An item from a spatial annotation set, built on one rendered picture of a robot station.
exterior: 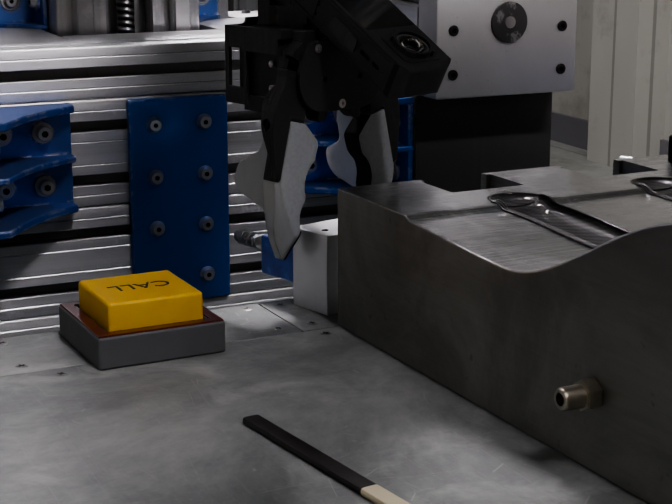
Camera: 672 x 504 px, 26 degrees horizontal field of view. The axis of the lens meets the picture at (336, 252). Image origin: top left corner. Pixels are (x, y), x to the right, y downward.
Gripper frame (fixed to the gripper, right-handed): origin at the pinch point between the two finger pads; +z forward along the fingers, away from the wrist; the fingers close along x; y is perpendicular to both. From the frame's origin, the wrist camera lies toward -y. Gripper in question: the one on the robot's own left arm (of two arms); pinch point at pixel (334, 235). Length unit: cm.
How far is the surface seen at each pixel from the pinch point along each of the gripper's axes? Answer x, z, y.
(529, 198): -4.2, -4.2, -13.6
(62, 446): 27.4, 4.6, -11.1
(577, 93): -413, 63, 327
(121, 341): 18.5, 2.9, -2.6
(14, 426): 27.9, 4.6, -7.0
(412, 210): 4.3, -4.4, -12.1
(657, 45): -391, 37, 270
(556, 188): -6.9, -4.4, -13.3
